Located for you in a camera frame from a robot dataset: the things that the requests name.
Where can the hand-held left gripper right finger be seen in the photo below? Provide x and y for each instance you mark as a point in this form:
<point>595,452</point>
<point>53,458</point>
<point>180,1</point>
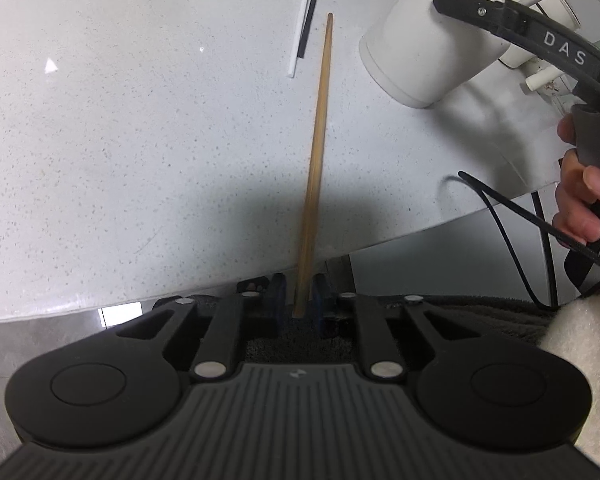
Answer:
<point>319,305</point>

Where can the white electric cooker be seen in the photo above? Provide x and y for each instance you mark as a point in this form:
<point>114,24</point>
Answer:
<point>560,10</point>

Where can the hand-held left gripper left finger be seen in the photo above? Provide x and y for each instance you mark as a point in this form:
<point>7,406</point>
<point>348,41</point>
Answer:
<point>279,300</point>

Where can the white ceramic mug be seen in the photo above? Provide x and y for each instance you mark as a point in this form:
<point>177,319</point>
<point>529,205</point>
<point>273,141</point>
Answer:
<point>420,60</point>

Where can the person's right hand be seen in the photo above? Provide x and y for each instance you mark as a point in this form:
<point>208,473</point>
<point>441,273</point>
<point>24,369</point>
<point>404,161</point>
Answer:
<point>580,205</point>

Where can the white fleece garment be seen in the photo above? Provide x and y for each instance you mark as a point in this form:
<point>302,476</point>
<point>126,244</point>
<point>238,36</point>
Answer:
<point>590,385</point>

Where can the black chopstick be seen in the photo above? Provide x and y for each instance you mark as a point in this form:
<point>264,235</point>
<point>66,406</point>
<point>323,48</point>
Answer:
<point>314,0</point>

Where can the wooden chopstick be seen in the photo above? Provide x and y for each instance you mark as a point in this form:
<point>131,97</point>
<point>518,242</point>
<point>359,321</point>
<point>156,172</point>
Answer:
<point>320,135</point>

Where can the grey kitchen cabinet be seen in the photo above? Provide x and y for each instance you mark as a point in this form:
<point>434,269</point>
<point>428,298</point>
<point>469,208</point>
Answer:
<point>430,270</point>

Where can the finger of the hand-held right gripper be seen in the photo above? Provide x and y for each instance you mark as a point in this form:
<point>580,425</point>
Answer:
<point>460,2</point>

